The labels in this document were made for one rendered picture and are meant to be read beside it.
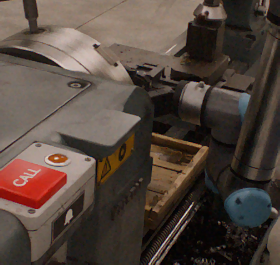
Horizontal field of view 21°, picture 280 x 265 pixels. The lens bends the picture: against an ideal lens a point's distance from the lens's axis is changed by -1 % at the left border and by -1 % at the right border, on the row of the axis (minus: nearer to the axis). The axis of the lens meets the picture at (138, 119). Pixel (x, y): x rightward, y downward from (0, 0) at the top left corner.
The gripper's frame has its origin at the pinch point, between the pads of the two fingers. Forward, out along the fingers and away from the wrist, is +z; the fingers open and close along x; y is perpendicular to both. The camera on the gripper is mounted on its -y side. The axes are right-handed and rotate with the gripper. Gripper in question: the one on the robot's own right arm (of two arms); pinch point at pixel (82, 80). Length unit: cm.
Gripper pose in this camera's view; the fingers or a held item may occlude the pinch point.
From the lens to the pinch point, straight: 143.4
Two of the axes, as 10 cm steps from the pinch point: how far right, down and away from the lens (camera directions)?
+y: 3.9, -3.7, 8.4
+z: -9.2, -2.4, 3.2
